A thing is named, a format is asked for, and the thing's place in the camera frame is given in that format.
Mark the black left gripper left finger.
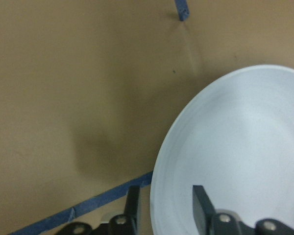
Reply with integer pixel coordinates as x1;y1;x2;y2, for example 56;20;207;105
61;186;140;235

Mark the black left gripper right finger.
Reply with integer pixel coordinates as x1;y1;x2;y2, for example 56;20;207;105
193;186;294;235

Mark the blue plate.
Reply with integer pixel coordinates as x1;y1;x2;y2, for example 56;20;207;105
150;65;294;235

